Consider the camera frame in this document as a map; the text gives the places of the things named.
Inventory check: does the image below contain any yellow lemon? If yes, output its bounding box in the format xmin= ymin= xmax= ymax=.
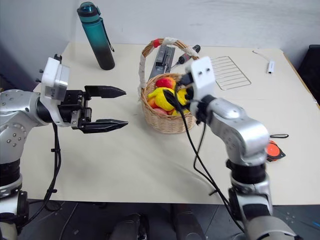
xmin=171 ymin=87 xmax=191 ymax=116

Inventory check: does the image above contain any orange tape measure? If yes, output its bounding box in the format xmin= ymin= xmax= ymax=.
xmin=265 ymin=140 xmax=286 ymax=162

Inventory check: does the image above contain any metal wire rack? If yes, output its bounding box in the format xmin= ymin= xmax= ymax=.
xmin=208 ymin=55 xmax=252 ymax=91

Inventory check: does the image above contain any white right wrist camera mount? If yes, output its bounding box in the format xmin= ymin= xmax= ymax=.
xmin=184 ymin=56 xmax=217 ymax=111

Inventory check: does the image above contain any wicker basket with taped handle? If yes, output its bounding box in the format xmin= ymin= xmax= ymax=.
xmin=136 ymin=37 xmax=201 ymax=135

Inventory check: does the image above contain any orange peach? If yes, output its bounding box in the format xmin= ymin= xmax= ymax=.
xmin=147 ymin=96 xmax=158 ymax=110

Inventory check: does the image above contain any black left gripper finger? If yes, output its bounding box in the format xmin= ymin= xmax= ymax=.
xmin=84 ymin=85 xmax=127 ymax=99
xmin=79 ymin=118 xmax=129 ymax=134

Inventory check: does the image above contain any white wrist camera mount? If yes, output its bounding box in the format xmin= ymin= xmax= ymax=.
xmin=184 ymin=56 xmax=217 ymax=111
xmin=40 ymin=56 xmax=71 ymax=127

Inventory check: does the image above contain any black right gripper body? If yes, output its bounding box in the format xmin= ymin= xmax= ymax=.
xmin=177 ymin=71 xmax=196 ymax=101

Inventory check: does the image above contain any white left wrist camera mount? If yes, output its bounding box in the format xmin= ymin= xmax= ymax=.
xmin=40 ymin=56 xmax=71 ymax=127

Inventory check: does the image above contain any black and red pen tool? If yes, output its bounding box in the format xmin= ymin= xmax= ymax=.
xmin=170 ymin=44 xmax=202 ymax=69

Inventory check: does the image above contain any white adapter with cable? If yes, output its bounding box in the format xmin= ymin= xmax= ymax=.
xmin=252 ymin=50 xmax=276 ymax=74

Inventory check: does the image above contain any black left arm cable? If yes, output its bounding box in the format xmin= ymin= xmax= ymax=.
xmin=41 ymin=122 xmax=62 ymax=210

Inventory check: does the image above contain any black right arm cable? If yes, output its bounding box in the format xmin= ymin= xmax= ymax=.
xmin=174 ymin=82 xmax=246 ymax=233

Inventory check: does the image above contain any red and yellow apple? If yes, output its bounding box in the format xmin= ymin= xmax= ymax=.
xmin=155 ymin=76 xmax=176 ymax=90

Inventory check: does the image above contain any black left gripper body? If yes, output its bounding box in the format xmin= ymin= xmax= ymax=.
xmin=57 ymin=89 xmax=93 ymax=130

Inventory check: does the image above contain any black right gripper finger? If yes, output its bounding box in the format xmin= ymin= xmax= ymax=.
xmin=162 ymin=88 xmax=187 ymax=114

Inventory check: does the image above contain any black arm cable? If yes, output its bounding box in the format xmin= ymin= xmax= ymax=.
xmin=174 ymin=82 xmax=246 ymax=233
xmin=41 ymin=122 xmax=62 ymax=210

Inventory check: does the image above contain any yellow banana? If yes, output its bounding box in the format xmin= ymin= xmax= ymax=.
xmin=147 ymin=87 xmax=176 ymax=112

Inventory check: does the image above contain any teal water bottle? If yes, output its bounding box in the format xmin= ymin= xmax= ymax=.
xmin=76 ymin=1 xmax=116 ymax=71

